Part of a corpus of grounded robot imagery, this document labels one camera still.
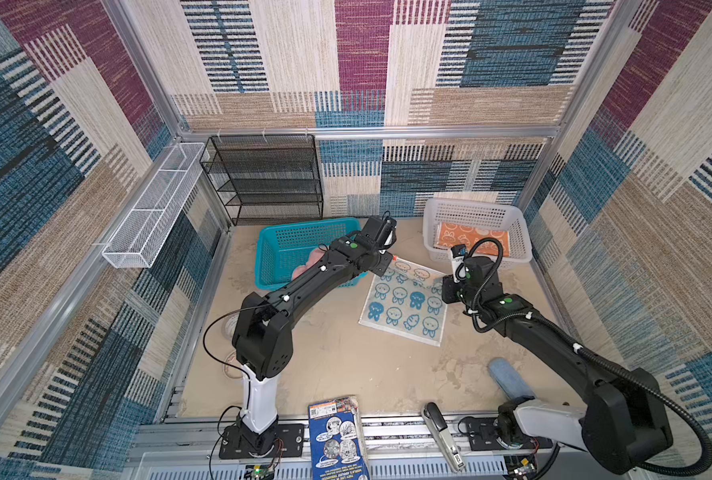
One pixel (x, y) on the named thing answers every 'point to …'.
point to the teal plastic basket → (281, 248)
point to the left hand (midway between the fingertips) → (379, 251)
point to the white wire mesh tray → (143, 228)
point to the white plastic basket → (459, 212)
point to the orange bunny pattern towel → (468, 234)
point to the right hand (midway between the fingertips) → (447, 282)
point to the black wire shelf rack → (265, 177)
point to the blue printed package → (337, 440)
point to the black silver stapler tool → (440, 428)
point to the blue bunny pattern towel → (407, 299)
